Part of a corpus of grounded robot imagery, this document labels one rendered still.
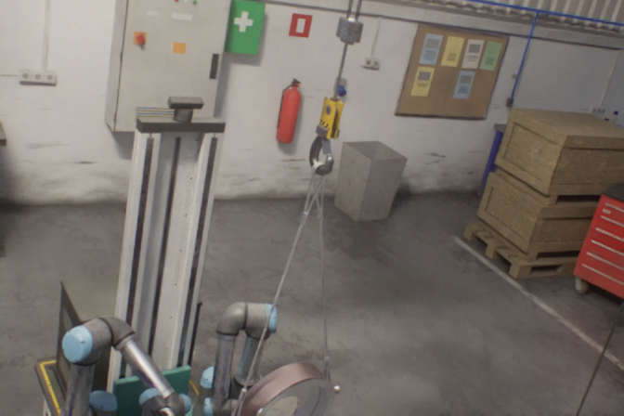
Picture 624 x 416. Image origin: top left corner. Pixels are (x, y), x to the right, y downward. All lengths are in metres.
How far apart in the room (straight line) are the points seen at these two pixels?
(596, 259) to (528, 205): 0.72
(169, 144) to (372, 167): 3.78
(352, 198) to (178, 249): 3.76
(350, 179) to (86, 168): 2.37
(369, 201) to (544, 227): 1.59
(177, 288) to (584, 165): 4.19
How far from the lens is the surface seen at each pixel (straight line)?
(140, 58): 5.38
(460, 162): 7.80
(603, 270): 6.33
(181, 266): 3.00
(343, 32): 1.77
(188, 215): 2.89
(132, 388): 3.18
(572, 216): 6.47
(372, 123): 6.87
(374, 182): 6.41
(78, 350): 2.67
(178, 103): 2.62
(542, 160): 6.20
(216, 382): 2.98
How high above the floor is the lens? 2.61
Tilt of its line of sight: 20 degrees down
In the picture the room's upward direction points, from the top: 12 degrees clockwise
